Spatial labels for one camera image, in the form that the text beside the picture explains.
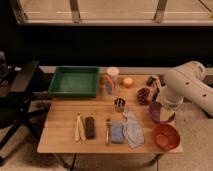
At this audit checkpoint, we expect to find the light blue patterned towel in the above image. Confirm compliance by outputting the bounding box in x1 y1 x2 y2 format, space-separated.
123 110 145 148

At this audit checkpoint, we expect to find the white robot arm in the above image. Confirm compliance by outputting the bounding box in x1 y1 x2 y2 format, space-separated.
159 61 213 117

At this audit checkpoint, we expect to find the green plastic tray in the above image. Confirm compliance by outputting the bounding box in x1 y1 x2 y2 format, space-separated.
48 66 100 98

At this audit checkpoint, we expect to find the clear jar with white lid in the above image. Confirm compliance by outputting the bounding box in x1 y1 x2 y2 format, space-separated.
104 67 119 95

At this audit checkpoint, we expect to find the small metal cup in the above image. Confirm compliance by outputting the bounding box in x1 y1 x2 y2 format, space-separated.
114 98 125 112

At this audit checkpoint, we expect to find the orange fruit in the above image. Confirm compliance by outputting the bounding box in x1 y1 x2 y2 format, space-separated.
122 77 134 88

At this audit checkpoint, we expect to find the metal fork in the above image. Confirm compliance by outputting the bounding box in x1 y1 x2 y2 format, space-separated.
106 118 111 145

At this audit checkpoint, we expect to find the brown pine cone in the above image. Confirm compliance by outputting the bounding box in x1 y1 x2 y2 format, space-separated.
137 88 150 105

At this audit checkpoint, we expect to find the wooden table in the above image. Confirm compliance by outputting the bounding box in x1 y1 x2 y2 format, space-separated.
36 74 184 155

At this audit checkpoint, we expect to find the black rectangular block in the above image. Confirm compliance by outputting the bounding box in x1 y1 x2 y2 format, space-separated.
85 117 95 139

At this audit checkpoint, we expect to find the blue sponge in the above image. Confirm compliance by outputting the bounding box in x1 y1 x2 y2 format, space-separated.
111 123 124 144

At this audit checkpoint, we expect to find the yellow banana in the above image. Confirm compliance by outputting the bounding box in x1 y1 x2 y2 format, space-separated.
74 115 86 141

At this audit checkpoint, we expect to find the purple bowl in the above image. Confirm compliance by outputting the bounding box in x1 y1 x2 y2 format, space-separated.
148 101 175 123

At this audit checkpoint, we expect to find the red-brown bowl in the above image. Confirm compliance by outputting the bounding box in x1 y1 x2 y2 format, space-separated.
153 124 180 151

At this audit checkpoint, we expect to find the black office chair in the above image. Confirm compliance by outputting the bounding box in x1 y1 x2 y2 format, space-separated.
0 51 51 166

